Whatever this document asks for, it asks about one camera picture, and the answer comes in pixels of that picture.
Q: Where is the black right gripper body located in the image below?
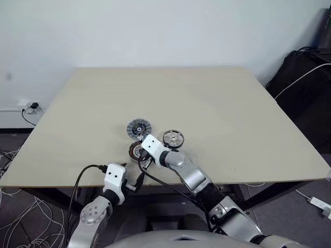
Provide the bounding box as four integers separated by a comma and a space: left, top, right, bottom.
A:
143, 149, 156, 171

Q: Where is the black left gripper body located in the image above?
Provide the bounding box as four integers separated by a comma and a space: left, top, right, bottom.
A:
124, 177, 139, 193

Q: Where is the motor housing with copper windings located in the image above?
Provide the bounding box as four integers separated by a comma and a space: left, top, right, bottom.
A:
128, 141, 152, 170

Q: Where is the grey finned motor lid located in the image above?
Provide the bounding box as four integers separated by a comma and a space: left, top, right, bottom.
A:
126, 117, 154, 141

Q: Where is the silver spoked rotor black rim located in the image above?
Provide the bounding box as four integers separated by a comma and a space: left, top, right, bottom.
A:
162, 129, 186, 151

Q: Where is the black table crossbeam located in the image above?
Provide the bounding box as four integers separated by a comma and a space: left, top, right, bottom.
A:
56, 185, 244, 207

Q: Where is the dark grey rounded shape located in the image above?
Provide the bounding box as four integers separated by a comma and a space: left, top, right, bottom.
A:
113, 213, 148, 238

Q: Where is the grey robot torso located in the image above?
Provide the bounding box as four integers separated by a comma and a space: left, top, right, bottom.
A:
103, 227, 262, 248

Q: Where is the black table leg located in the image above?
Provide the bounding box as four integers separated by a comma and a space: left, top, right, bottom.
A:
243, 180, 310, 210
22, 187, 84, 214

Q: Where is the black bag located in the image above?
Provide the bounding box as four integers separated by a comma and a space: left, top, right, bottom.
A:
265, 50, 331, 153

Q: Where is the white floor power strip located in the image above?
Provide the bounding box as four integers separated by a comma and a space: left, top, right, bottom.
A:
309, 196, 331, 218

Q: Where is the black rack device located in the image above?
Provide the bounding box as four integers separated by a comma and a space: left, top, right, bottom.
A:
316, 7, 331, 54

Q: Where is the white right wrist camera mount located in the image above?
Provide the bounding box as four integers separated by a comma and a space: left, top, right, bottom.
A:
141, 134, 172, 169

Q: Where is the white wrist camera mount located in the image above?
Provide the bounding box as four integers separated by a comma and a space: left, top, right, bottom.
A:
141, 134, 172, 169
102, 162, 128, 206

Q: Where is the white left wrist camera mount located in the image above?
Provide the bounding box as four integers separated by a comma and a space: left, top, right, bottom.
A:
102, 162, 128, 206

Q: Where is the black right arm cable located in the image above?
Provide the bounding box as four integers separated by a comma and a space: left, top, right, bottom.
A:
138, 160, 220, 233

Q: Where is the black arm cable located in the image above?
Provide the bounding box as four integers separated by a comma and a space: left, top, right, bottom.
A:
138, 160, 220, 233
63, 164, 109, 241

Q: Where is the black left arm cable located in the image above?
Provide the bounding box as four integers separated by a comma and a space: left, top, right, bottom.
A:
63, 164, 109, 241

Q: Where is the tangle of white floor cables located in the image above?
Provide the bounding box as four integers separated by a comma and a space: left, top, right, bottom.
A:
0, 147, 80, 248

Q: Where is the black adapter cable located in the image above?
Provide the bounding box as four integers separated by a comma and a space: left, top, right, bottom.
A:
21, 107, 36, 126

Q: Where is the white wall power outlet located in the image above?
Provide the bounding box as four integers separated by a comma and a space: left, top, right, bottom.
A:
17, 99, 43, 113

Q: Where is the white power strip cable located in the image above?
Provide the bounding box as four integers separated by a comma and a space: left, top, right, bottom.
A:
295, 189, 313, 201

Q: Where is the white cable on bag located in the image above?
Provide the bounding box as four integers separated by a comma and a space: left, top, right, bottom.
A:
274, 61, 331, 100

